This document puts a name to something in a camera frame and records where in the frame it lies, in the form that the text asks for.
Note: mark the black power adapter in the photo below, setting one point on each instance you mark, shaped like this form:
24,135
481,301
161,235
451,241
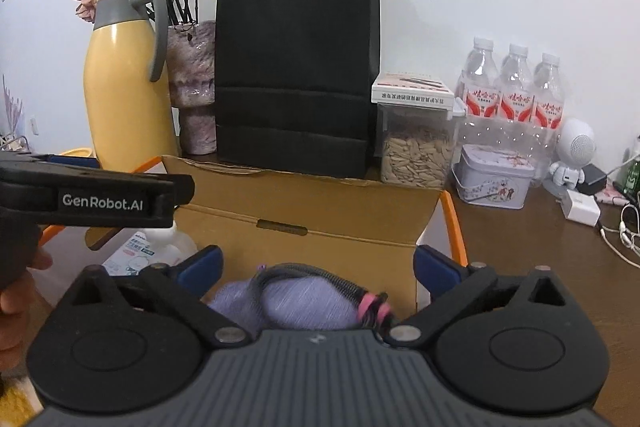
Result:
594,179

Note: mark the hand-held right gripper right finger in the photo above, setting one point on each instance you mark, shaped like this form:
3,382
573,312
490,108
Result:
435,274

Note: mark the yellow thermos jug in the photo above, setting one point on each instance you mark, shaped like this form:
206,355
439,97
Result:
125,107

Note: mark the white robot-shaped speaker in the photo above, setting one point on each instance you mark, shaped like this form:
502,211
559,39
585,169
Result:
575,147

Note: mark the white charger block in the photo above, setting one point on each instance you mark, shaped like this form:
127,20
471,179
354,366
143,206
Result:
580,208

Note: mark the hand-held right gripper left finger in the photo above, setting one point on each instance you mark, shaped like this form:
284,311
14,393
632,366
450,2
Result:
202,264

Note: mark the printed tin box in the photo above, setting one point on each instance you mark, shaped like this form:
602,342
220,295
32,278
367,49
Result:
492,179

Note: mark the pink mottled vase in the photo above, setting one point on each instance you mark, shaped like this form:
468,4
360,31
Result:
192,97

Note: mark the yellow plush toy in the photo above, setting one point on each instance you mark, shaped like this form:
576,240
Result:
15,407

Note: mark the purple fuzzy cloth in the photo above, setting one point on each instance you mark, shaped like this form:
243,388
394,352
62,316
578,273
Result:
300,307

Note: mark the black paper bag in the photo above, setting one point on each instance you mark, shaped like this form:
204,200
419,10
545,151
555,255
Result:
295,82

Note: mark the person's left hand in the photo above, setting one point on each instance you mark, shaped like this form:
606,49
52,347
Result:
12,312

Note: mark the green bottle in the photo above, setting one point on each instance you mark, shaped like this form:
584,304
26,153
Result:
632,177

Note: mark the orange red cardboard box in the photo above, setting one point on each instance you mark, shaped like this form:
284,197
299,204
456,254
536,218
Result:
325,217

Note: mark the flat white box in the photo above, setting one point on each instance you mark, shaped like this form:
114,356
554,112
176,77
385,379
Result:
410,89

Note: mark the yellow ceramic mug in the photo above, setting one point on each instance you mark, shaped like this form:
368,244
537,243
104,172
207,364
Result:
80,153

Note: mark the clear container of seeds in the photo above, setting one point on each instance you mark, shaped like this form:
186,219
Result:
415,157

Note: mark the clear water bottle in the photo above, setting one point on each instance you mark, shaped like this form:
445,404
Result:
515,82
480,77
547,92

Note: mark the white face mask packet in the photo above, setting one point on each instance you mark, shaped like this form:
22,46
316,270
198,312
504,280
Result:
125,259

